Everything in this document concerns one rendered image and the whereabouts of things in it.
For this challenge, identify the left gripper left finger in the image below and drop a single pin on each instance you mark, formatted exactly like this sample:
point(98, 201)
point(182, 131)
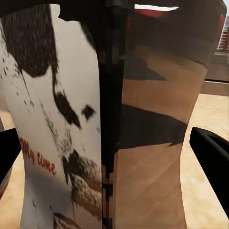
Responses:
point(9, 150)

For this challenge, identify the fixed window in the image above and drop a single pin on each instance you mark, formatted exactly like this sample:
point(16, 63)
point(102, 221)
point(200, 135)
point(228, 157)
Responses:
point(216, 81)

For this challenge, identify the countertop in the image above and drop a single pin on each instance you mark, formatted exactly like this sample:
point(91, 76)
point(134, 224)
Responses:
point(201, 204)

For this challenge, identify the bottle of coffee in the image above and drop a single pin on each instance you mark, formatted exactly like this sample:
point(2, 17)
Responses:
point(101, 93)

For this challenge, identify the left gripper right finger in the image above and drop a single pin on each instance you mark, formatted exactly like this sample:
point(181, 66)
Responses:
point(212, 152)

